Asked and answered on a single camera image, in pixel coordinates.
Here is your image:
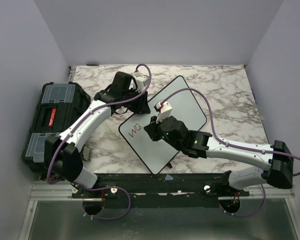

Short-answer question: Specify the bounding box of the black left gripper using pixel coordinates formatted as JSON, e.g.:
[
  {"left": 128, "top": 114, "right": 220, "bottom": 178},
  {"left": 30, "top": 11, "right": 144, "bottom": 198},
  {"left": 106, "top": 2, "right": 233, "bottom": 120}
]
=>
[{"left": 122, "top": 88, "right": 151, "bottom": 115}]

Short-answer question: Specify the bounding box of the white whiteboard black frame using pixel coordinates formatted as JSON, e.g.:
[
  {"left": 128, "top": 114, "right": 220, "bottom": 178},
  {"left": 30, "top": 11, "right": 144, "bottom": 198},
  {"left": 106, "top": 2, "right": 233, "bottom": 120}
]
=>
[{"left": 118, "top": 75, "right": 207, "bottom": 174}]

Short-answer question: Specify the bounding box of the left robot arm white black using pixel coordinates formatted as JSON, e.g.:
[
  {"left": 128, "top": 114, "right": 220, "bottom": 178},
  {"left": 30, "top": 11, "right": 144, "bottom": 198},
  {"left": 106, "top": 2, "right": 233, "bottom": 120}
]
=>
[{"left": 44, "top": 71, "right": 151, "bottom": 198}]

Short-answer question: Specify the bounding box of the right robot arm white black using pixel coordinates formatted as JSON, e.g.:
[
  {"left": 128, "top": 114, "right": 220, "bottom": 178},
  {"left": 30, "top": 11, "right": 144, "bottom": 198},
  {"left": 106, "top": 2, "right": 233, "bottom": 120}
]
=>
[{"left": 144, "top": 116, "right": 294, "bottom": 196}]

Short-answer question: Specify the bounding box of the black plastic toolbox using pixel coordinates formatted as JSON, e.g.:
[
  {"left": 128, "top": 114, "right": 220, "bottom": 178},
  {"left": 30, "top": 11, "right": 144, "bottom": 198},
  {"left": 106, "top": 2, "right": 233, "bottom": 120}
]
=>
[{"left": 22, "top": 81, "right": 91, "bottom": 173}]

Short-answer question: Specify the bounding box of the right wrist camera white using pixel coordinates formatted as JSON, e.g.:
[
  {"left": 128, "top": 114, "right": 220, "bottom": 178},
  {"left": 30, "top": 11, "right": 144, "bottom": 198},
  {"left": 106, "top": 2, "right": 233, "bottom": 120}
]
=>
[{"left": 154, "top": 101, "right": 173, "bottom": 124}]

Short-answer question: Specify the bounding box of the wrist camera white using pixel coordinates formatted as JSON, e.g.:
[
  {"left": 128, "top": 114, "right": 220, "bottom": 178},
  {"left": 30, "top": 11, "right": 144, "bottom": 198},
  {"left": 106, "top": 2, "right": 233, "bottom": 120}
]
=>
[
  {"left": 154, "top": 101, "right": 173, "bottom": 124},
  {"left": 132, "top": 71, "right": 150, "bottom": 93}
]

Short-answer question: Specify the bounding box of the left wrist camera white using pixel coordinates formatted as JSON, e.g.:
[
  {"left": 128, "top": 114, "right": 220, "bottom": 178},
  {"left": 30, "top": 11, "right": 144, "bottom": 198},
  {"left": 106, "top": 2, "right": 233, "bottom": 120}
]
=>
[{"left": 132, "top": 71, "right": 150, "bottom": 93}]

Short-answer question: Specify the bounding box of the black front mounting rail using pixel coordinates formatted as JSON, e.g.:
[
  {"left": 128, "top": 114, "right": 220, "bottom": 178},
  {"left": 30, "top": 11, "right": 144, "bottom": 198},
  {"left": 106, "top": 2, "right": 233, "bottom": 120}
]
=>
[{"left": 72, "top": 172, "right": 249, "bottom": 209}]

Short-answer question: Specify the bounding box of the aluminium frame rail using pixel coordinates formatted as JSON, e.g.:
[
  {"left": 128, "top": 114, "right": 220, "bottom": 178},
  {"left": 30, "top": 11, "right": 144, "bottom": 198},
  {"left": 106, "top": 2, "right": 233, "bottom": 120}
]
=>
[{"left": 17, "top": 181, "right": 76, "bottom": 240}]

